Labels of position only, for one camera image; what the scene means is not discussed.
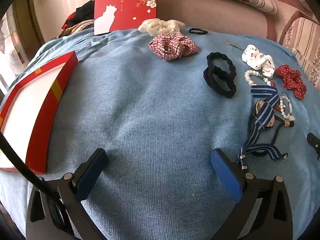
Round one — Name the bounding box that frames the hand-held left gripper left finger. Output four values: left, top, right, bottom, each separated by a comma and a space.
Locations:
26, 148, 109, 240

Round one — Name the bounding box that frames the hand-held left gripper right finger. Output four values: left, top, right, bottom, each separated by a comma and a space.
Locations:
210, 148, 293, 240

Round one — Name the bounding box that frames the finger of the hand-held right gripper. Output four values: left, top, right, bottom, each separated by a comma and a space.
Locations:
307, 132, 320, 160

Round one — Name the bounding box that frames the red white-dotted scrunchie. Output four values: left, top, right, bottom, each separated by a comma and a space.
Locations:
274, 64, 307, 100

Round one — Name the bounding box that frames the blue striped strap wristwatch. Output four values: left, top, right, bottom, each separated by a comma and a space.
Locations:
236, 85, 288, 169

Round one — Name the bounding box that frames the red gift box tray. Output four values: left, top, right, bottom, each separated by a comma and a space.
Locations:
0, 51, 79, 174

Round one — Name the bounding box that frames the black braided hair tie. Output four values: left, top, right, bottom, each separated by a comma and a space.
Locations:
206, 52, 237, 79
203, 66, 237, 98

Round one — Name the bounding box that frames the pearl bead bracelet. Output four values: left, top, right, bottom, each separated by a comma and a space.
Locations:
244, 69, 277, 88

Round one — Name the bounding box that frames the white black-dotted scrunchie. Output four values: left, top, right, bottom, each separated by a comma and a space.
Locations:
241, 44, 275, 78

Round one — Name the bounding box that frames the red plaid scrunchie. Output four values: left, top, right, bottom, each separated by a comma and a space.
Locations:
149, 32, 200, 62

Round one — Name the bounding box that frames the blue blanket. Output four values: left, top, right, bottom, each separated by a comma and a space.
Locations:
0, 26, 320, 240

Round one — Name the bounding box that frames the pink floral striped quilt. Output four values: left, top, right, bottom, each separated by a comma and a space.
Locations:
272, 0, 320, 90

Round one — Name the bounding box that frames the thin metal hair pin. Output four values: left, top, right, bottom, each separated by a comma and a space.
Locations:
224, 39, 244, 51

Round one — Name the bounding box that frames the beige woven bag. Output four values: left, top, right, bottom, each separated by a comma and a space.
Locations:
57, 19, 95, 39

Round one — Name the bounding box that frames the grey brown cushion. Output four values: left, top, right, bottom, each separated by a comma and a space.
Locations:
157, 0, 275, 45

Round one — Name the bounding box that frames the cream white scrunchie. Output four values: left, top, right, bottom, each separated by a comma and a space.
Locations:
138, 18, 186, 37

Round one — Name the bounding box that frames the black and red garment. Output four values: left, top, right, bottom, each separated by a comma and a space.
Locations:
61, 0, 96, 30

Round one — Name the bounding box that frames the red box lid white cat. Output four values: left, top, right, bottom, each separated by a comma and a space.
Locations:
94, 0, 158, 35

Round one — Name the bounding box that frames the white beaded black hair tie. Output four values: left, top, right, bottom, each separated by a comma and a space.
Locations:
271, 92, 297, 148

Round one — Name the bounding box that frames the thick black cable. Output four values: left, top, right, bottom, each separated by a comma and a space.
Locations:
0, 131, 75, 240

